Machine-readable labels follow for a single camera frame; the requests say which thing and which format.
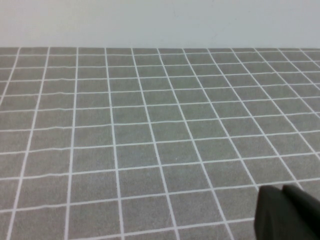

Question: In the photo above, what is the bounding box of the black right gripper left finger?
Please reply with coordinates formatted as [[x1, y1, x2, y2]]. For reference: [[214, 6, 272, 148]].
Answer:
[[253, 185, 300, 240]]

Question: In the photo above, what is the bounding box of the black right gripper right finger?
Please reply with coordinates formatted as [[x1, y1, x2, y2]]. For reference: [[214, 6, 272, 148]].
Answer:
[[281, 184, 320, 240]]

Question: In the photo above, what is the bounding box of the grey white-grid tablecloth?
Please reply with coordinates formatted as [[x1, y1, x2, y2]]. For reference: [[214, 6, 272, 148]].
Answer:
[[0, 46, 320, 240]]

